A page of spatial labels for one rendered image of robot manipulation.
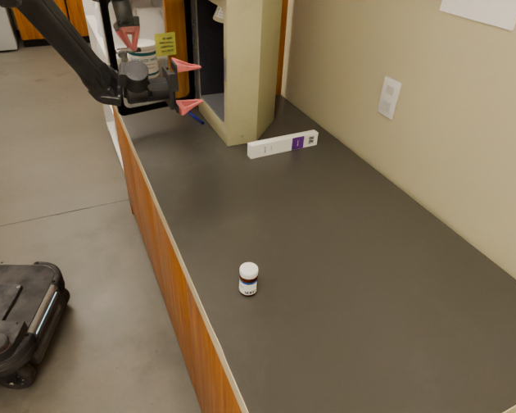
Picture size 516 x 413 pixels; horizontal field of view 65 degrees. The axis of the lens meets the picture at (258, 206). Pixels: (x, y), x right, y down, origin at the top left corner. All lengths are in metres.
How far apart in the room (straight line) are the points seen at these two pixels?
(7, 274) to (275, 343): 1.55
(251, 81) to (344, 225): 0.56
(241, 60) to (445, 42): 0.57
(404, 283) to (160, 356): 1.25
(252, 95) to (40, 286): 1.25
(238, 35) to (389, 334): 0.91
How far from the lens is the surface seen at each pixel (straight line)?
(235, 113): 1.37
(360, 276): 0.97
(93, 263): 2.41
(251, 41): 1.31
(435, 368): 0.87
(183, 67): 1.13
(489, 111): 1.11
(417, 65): 1.25
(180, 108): 1.16
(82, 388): 1.95
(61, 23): 0.97
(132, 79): 1.06
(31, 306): 1.96
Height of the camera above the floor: 1.61
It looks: 37 degrees down
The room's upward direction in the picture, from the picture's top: 3 degrees clockwise
